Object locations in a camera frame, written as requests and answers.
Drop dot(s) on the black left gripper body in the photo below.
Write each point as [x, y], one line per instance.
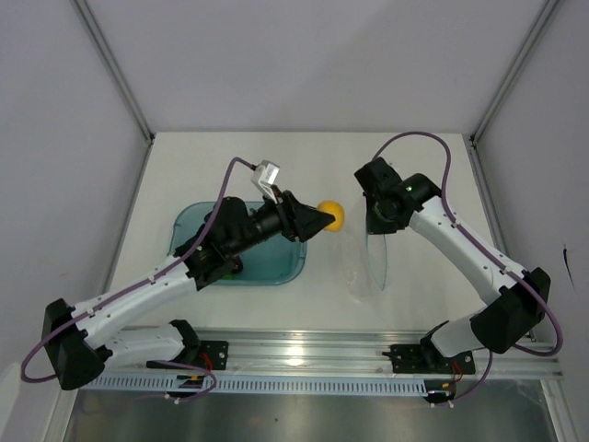
[290, 226]

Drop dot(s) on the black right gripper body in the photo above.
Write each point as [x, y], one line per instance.
[376, 221]

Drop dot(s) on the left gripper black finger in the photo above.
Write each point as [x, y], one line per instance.
[309, 229]
[308, 212]

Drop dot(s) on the yellow toy orange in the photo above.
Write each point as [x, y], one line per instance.
[336, 211]

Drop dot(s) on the clear zip top bag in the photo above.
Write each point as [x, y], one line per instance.
[365, 264]

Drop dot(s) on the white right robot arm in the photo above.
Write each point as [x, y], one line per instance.
[513, 296]

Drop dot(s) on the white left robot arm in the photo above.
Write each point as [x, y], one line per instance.
[81, 341]

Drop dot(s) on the teal plastic tray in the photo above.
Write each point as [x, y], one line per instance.
[276, 261]

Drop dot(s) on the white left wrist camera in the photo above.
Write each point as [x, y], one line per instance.
[263, 178]

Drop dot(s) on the aluminium rail base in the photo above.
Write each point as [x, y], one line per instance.
[350, 354]

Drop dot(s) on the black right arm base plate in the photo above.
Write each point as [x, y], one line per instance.
[426, 359]

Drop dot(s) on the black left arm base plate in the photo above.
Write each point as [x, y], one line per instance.
[210, 355]

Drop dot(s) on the right aluminium frame post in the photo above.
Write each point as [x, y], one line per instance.
[524, 53]

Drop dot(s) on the aluminium frame post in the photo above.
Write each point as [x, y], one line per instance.
[524, 53]
[109, 60]

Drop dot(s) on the white slotted cable duct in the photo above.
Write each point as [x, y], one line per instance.
[230, 383]

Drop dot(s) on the left aluminium frame post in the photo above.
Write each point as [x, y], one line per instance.
[109, 60]

